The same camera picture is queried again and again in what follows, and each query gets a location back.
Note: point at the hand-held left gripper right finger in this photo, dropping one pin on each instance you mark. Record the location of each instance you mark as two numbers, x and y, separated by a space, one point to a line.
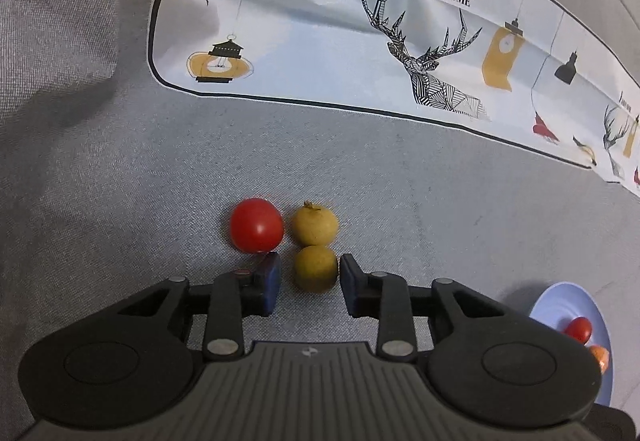
347 282

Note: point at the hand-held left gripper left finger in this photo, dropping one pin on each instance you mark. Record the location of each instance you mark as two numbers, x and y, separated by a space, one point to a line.
272 282

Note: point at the yellow-brown longan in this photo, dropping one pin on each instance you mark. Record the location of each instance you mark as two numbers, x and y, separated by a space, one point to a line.
315 268
315 224

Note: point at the blue plate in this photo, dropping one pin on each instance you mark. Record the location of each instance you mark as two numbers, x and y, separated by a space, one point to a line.
560 306

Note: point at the red cherry tomato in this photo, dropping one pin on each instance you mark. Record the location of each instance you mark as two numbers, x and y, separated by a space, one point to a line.
257 225
579 329

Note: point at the small round mandarin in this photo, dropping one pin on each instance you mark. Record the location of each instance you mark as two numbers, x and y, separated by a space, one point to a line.
600 357

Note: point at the grey white printed tablecloth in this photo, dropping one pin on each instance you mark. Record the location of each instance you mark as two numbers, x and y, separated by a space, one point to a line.
150 146

